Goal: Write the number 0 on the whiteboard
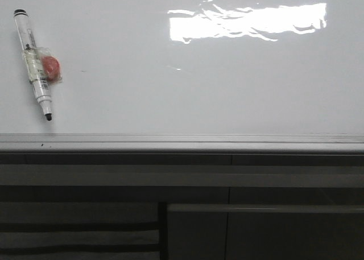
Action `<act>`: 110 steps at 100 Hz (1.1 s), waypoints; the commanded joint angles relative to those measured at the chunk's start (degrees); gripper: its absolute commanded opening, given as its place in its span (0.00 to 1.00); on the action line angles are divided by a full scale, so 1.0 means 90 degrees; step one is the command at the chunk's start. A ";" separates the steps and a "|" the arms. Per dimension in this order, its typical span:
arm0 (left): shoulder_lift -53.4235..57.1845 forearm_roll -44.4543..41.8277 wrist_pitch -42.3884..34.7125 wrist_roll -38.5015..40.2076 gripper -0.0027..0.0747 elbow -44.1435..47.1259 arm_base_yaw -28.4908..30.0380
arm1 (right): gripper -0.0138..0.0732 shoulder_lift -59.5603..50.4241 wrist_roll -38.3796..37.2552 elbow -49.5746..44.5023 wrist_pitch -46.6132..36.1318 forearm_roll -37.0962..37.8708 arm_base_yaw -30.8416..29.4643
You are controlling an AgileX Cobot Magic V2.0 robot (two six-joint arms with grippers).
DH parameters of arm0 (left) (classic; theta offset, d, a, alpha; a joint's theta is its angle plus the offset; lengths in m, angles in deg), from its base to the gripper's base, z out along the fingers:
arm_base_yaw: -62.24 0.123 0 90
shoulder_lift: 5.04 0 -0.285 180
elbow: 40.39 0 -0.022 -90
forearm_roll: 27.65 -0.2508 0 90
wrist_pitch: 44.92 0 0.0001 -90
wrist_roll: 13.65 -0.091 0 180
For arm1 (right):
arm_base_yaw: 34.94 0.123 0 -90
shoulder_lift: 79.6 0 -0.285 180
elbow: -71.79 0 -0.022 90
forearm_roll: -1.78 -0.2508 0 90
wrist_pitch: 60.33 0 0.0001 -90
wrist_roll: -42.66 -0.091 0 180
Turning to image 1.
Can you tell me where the red round magnet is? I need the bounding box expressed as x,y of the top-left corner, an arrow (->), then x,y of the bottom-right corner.
41,56 -> 62,83

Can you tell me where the white whiteboard marker black tip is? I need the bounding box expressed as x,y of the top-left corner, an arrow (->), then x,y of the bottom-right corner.
14,9 -> 53,121

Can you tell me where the white glossy whiteboard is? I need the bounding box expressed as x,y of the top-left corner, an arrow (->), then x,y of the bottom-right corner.
1,0 -> 363,135

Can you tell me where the grey cabinet with drawers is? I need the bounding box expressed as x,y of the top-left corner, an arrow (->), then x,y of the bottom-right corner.
1,153 -> 363,259

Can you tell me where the aluminium whiteboard tray rail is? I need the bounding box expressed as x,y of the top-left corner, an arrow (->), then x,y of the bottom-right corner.
1,133 -> 363,155

